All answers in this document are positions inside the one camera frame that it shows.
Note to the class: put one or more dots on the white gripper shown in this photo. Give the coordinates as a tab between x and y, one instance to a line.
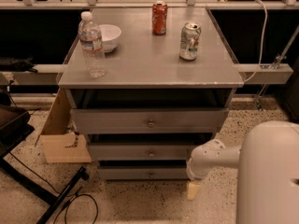
193	174

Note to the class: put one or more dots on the grey bottom drawer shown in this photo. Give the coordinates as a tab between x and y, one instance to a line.
147	173

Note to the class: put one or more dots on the grey drawer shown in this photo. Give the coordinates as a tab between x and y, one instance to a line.
149	120
147	173
140	152

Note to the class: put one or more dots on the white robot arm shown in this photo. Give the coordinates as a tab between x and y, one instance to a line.
267	165

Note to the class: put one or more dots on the grey top drawer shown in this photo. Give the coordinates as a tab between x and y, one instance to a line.
149	120

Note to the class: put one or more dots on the grey drawer cabinet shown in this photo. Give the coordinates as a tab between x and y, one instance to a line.
162	95

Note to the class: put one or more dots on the grey middle drawer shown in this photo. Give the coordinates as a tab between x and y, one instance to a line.
140	152

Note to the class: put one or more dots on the cardboard box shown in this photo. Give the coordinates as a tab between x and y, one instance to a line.
60	141

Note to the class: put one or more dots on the silver soda can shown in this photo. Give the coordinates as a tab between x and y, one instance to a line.
189	41

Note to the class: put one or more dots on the white bowl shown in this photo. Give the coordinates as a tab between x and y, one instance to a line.
110	35

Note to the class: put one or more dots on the orange soda can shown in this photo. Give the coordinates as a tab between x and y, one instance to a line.
159	16

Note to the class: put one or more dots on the clear plastic water bottle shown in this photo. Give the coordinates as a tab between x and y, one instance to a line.
90	38

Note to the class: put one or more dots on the black chair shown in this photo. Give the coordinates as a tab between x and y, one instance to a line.
14	127

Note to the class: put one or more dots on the black stand base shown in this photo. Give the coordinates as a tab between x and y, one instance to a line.
49	198

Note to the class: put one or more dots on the metal rail frame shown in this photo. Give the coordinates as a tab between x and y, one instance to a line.
140	5

